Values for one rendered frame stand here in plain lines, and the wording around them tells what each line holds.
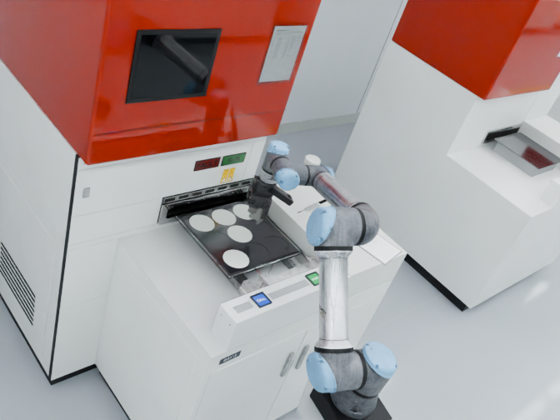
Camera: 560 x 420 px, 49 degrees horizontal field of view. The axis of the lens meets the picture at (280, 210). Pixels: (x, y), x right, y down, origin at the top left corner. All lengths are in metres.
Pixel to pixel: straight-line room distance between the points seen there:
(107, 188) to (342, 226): 0.86
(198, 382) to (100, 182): 0.75
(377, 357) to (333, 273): 0.28
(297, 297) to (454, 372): 1.73
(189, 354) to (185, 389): 0.16
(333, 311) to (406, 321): 2.05
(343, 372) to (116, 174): 1.01
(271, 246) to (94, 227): 0.67
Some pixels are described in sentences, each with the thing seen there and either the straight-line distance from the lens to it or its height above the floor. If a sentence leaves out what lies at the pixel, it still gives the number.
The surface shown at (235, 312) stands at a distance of 2.04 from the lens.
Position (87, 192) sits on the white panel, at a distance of 2.18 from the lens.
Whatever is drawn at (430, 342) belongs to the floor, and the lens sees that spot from 3.81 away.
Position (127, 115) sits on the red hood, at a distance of 2.01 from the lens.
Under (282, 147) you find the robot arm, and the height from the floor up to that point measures 1.33.
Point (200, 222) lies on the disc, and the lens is 2.44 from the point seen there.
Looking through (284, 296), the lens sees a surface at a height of 0.96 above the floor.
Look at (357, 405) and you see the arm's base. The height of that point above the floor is 0.92.
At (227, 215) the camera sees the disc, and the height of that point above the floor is 0.90.
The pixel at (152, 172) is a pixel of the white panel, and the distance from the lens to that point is 2.28.
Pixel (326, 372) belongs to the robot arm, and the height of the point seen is 1.09.
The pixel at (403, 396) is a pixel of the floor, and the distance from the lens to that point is 3.44.
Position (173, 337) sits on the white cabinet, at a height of 0.72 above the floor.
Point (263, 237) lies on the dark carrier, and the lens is 2.47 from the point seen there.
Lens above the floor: 2.39
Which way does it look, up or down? 34 degrees down
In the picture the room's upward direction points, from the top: 20 degrees clockwise
